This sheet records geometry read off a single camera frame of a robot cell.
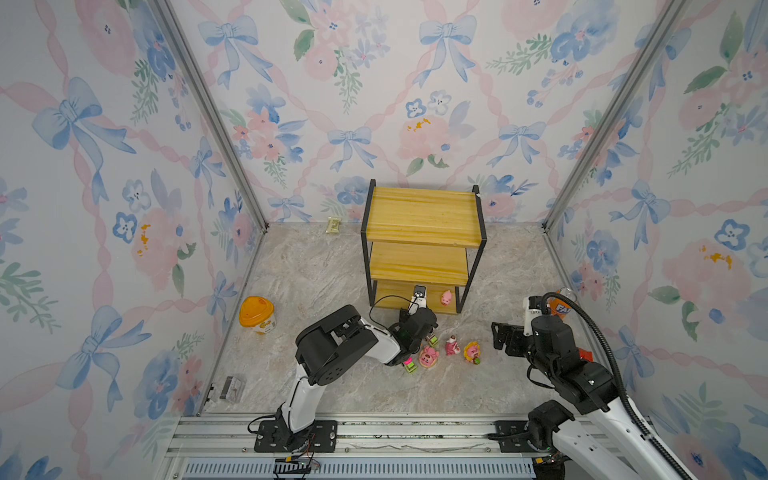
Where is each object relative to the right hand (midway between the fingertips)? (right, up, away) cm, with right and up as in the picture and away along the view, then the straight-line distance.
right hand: (507, 325), depth 77 cm
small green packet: (-53, +30, +42) cm, 74 cm away
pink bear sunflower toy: (-7, -9, +6) cm, 13 cm away
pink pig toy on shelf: (-12, +4, +19) cm, 23 cm away
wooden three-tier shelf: (-22, +23, -4) cm, 32 cm away
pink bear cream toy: (-13, -8, +8) cm, 17 cm away
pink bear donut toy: (-20, -10, +6) cm, 23 cm away
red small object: (+25, -10, +7) cm, 28 cm away
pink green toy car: (-25, -13, +6) cm, 28 cm away
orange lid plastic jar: (-68, +2, +7) cm, 68 cm away
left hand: (-19, +3, +16) cm, 25 cm away
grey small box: (-71, -17, 0) cm, 73 cm away
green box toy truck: (-18, -7, +10) cm, 22 cm away
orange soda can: (+19, +3, +11) cm, 22 cm away
